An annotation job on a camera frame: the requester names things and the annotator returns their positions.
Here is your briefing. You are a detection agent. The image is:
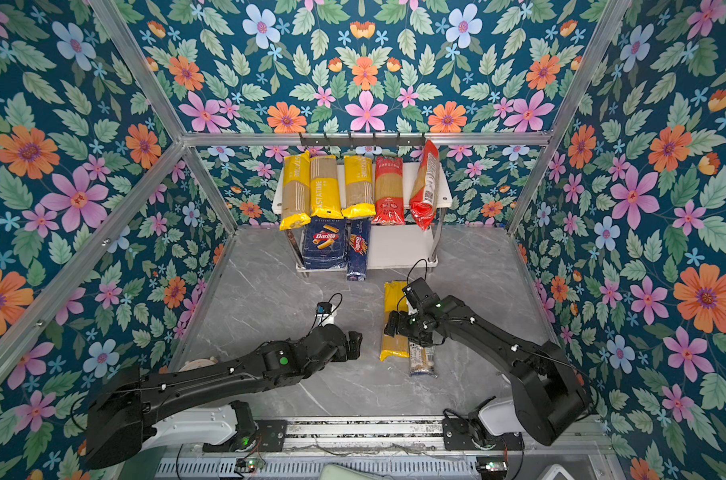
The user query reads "clear spaghetti bag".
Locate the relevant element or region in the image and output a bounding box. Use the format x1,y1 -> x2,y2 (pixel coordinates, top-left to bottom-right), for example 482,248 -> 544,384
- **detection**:
409,342 -> 437,377

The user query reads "blue Barilla pasta bag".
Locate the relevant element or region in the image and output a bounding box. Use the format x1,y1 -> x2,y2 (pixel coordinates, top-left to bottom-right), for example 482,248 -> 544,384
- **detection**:
302,217 -> 347,270

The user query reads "blue Barilla spaghetti bag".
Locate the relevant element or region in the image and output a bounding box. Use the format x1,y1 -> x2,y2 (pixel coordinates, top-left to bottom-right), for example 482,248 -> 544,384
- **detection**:
346,218 -> 371,282

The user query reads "red Barilla spaghetti bag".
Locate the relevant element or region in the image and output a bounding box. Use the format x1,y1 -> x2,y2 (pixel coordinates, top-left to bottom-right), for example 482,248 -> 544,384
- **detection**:
372,157 -> 406,226

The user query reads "red-ended spaghetti bag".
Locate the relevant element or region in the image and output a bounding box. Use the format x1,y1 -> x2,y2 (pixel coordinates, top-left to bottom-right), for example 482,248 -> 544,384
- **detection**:
409,140 -> 441,231

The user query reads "yellow Pastatime spaghetti bag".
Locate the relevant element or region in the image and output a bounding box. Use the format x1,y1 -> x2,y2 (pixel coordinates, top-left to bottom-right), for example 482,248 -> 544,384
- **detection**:
310,155 -> 344,219

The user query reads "yellow wholewheat spaghetti bag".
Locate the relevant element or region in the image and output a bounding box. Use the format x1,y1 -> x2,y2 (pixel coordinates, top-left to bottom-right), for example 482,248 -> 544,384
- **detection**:
342,155 -> 376,219

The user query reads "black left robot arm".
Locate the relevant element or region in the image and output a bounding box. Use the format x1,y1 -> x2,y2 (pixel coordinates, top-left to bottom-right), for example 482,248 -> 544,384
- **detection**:
85,324 -> 362,470

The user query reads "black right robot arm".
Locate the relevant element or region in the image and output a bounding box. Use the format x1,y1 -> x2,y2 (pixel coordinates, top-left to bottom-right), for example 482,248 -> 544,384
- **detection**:
384,278 -> 593,446

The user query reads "white two-tier shelf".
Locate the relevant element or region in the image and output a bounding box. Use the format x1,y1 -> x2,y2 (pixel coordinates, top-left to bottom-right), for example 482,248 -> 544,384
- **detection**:
272,162 -> 453,276

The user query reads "beige round clock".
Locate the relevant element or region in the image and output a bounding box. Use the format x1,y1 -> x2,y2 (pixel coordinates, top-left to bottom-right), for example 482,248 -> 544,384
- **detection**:
180,357 -> 218,372

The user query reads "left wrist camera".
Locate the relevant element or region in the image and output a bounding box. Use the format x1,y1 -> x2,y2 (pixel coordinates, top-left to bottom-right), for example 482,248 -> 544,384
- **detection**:
314,301 -> 337,327

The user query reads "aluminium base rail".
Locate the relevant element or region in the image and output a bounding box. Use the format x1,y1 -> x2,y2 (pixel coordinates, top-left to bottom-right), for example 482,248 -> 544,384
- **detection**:
155,415 -> 595,479

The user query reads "metal hook rail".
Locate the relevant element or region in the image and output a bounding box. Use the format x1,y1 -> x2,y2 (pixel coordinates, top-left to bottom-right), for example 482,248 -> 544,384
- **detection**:
299,132 -> 427,149

